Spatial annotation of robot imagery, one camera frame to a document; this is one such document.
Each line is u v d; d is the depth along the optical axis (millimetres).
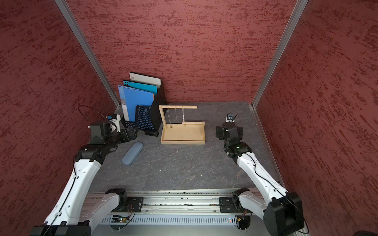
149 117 912
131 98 897
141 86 923
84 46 853
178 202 768
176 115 926
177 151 947
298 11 725
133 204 741
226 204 740
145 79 983
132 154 906
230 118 691
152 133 999
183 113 917
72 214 384
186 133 1033
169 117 963
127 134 655
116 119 665
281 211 382
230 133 587
